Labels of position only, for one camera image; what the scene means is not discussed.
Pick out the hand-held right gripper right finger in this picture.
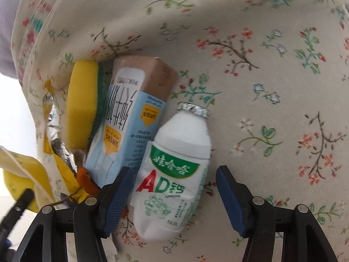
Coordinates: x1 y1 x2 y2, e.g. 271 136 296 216
216 165 341 262

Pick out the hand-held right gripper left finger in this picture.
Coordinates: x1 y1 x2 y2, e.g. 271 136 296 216
11 166 134 262

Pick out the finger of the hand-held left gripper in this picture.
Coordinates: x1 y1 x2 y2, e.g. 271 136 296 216
0 188 35 252

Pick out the yellow white plastic bag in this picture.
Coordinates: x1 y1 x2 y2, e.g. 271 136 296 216
0 146 55 213

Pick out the white yoghurt drink bottle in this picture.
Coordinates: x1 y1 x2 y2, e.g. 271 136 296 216
129 102 212 242

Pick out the yellow foil snack wrapper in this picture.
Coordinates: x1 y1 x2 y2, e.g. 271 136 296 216
43 79 92 198

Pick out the light blue milk carton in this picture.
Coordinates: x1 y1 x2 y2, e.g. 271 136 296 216
84 56 178 189

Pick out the yellow green sponge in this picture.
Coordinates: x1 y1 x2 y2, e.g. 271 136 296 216
66 60 108 149

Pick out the orange wrapper piece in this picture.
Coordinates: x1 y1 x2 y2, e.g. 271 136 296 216
76 169 100 195

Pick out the floral table cloth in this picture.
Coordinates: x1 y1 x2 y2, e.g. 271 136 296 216
11 0 349 262

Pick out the purple bed blanket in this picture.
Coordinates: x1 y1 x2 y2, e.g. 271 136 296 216
0 0 31 77

